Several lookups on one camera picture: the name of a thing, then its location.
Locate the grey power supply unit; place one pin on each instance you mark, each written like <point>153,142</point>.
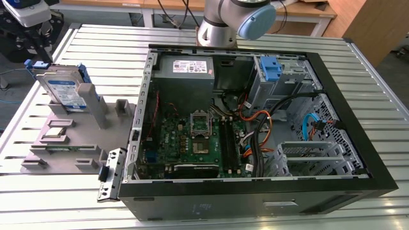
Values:
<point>186,95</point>

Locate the wooden top desk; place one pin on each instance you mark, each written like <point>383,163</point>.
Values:
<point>307,12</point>
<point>97,6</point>

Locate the silver CPU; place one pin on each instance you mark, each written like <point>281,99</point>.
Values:
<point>54,131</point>

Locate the CPU socket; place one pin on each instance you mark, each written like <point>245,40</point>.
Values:
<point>202,124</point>

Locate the green Dell motherboard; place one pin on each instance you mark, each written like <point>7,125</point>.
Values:
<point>173,134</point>

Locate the metal disk bay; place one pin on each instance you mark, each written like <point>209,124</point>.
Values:
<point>303,144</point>

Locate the black RAM slot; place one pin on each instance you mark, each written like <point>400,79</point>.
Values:
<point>237,143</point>
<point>225,143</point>

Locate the black graphics card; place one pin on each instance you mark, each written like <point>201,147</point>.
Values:
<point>195,170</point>

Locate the blue drive latch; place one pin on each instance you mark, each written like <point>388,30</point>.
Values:
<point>270,69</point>

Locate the black open PC case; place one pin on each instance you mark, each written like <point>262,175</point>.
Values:
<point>225,203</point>

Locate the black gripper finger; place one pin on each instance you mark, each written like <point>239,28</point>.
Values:
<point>45,50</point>

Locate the metal drive cage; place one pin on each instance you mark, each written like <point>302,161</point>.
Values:
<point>289,83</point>

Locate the hard disk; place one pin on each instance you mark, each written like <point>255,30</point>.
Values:
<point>65,93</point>

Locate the square chipset chip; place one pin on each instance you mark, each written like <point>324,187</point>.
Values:
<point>201,147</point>

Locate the wooden cabinet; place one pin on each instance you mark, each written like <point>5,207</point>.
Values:
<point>378,28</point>

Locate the hinged metal slot bracket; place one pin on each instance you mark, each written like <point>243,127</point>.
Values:
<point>115,165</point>

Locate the grey parts rack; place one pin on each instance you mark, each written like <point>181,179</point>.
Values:
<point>83,134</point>

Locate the green RAM stick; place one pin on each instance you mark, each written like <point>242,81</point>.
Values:
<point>62,148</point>

